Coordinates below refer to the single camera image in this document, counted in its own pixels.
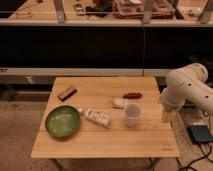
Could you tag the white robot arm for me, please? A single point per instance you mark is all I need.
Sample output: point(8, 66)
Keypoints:
point(187, 83)

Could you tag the green ceramic bowl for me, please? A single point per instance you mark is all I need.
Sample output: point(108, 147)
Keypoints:
point(62, 121)

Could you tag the small white packet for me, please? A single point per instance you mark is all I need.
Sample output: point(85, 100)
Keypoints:
point(119, 103)

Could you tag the brown oblong snack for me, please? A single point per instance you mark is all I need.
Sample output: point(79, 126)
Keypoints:
point(132, 95)

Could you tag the brown rectangular block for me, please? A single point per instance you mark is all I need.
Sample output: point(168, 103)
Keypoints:
point(67, 93)

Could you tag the wooden table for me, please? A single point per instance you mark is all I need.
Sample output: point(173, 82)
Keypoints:
point(102, 132)

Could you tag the dark object on shelf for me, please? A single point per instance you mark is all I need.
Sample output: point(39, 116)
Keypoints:
point(100, 11)

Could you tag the basket with items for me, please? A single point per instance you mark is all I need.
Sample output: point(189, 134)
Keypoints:
point(161, 9)

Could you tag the black power box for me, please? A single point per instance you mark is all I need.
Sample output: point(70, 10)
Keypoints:
point(199, 134)

